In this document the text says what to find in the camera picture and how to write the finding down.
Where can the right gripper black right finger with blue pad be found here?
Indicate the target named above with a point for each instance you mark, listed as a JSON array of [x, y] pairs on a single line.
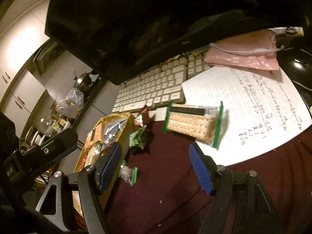
[[255, 212]]

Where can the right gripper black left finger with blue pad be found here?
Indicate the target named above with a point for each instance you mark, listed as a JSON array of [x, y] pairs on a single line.
[[56, 204]]

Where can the green-edged cracker packet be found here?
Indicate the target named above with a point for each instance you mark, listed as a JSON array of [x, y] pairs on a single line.
[[201, 122]]

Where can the small green candy wrapper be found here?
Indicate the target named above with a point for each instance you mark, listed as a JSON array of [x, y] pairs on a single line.
[[128, 174]]

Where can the clear plastic bag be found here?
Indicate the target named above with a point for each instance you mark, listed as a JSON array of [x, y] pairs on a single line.
[[72, 104]]

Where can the orange biscuit box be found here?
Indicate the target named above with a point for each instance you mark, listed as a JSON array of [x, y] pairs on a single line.
[[94, 136]]

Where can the silver foil snack packet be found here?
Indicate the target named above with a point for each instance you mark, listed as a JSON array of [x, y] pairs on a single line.
[[112, 132]]

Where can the white handwritten paper sheet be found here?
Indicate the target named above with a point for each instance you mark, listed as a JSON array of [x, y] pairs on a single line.
[[262, 110]]

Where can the yellow-taped cardboard box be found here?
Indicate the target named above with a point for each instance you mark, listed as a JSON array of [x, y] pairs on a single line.
[[93, 155]]

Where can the green crumpled snack wrapper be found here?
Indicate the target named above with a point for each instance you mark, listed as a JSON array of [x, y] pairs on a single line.
[[138, 139]]

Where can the metal pot on counter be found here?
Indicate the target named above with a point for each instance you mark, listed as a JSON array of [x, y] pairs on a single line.
[[83, 81]]

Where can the small red snack packet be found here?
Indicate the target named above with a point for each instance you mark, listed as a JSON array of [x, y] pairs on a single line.
[[142, 118]]

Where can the white computer keyboard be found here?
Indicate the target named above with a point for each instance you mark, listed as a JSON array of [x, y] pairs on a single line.
[[161, 84]]

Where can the black computer mouse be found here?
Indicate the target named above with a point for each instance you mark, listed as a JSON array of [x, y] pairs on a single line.
[[296, 63]]

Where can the pink plastic bag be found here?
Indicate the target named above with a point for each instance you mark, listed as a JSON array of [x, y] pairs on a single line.
[[255, 50]]

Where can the black computer monitor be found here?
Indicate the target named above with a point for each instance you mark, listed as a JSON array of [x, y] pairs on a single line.
[[119, 39]]

